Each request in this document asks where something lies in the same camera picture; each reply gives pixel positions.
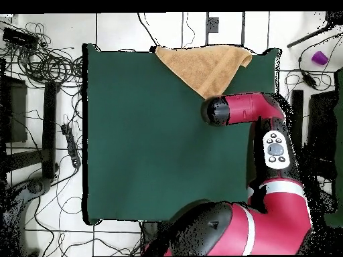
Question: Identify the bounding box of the black power strip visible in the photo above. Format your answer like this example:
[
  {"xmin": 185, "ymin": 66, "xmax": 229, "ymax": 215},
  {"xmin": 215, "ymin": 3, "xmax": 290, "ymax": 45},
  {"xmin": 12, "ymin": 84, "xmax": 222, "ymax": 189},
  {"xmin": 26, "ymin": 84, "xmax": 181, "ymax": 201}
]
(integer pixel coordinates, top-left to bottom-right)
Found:
[{"xmin": 60, "ymin": 123, "xmax": 82, "ymax": 169}]

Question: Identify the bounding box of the tan terry towel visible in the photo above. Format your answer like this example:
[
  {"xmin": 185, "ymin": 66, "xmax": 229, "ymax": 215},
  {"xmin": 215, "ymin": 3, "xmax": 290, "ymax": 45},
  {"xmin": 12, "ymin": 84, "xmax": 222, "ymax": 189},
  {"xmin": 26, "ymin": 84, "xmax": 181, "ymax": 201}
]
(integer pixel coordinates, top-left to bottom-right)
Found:
[{"xmin": 154, "ymin": 44, "xmax": 253, "ymax": 100}]

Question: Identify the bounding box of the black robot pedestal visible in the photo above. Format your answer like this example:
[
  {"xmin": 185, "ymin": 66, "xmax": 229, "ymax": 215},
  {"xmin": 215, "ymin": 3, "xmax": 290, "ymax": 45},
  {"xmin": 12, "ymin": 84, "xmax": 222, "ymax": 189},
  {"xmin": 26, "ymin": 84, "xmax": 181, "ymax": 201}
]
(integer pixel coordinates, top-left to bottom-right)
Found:
[{"xmin": 141, "ymin": 221, "xmax": 163, "ymax": 243}]

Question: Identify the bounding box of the black cable tangle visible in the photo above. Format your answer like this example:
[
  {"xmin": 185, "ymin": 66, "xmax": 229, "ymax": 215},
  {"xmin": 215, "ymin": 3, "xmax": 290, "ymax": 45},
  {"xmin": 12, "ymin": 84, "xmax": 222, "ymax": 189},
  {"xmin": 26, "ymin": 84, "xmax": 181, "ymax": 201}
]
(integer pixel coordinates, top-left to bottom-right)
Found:
[{"xmin": 0, "ymin": 21, "xmax": 84, "ymax": 89}]

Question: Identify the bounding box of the black floor cable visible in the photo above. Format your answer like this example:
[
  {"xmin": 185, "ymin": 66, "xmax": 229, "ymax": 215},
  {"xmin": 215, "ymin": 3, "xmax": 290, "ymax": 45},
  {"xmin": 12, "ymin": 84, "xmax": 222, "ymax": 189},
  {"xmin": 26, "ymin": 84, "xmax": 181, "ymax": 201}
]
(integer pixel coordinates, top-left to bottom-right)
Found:
[{"xmin": 137, "ymin": 11, "xmax": 161, "ymax": 49}]

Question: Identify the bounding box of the black floor bar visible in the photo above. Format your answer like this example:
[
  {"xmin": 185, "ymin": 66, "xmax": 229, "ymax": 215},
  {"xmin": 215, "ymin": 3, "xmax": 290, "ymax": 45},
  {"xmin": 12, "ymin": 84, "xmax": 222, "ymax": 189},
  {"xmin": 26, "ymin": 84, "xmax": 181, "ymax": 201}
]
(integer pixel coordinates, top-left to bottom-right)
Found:
[
  {"xmin": 290, "ymin": 89, "xmax": 305, "ymax": 151},
  {"xmin": 42, "ymin": 80, "xmax": 59, "ymax": 179}
]

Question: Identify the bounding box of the purple plastic cup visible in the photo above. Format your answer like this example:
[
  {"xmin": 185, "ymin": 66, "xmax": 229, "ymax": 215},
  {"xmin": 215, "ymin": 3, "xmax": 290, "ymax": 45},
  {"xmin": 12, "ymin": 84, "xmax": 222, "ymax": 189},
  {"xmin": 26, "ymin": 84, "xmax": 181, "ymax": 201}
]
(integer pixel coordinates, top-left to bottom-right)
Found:
[{"xmin": 311, "ymin": 50, "xmax": 330, "ymax": 67}]

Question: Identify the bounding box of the black tripod leg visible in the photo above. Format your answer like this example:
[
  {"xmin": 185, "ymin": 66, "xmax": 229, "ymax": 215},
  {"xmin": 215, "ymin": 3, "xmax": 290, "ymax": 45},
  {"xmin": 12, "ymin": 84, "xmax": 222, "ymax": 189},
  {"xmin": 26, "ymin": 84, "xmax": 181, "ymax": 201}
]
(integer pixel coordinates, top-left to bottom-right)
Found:
[{"xmin": 285, "ymin": 11, "xmax": 343, "ymax": 49}]

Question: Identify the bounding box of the dark flat panel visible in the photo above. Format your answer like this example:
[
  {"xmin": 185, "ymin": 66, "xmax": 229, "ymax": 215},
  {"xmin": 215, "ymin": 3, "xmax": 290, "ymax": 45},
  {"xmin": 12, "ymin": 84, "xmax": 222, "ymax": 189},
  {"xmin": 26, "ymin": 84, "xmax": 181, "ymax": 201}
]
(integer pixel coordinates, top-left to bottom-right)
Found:
[
  {"xmin": 307, "ymin": 90, "xmax": 339, "ymax": 163},
  {"xmin": 0, "ymin": 75, "xmax": 28, "ymax": 143}
]

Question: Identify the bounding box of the dark green tablecloth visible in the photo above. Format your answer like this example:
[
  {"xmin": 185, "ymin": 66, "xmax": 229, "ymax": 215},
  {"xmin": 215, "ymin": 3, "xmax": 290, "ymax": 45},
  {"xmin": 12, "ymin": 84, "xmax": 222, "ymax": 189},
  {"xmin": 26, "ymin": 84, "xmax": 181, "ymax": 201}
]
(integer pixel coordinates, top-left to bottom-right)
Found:
[{"xmin": 81, "ymin": 42, "xmax": 282, "ymax": 226}]

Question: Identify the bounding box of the black power brick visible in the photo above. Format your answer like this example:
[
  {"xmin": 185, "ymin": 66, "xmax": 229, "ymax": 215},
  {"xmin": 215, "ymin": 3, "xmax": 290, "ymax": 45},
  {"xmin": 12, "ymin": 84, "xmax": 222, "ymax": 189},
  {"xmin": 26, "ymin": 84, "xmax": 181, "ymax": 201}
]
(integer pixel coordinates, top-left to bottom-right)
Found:
[{"xmin": 2, "ymin": 27, "xmax": 40, "ymax": 48}]

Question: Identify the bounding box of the small black cable adapter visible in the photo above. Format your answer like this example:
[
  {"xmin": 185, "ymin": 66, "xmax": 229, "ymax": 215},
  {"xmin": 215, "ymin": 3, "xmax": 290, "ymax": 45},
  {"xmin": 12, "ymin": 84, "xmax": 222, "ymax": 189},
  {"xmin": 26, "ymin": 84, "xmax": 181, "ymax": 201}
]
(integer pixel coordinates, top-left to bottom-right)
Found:
[{"xmin": 301, "ymin": 71, "xmax": 320, "ymax": 88}]

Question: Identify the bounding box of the grey chair base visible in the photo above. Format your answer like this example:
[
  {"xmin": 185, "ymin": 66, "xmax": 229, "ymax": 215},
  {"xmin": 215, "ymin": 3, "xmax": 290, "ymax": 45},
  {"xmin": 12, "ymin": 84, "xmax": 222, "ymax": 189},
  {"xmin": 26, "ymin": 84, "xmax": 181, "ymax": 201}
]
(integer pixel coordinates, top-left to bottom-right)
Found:
[{"xmin": 0, "ymin": 176, "xmax": 54, "ymax": 257}]

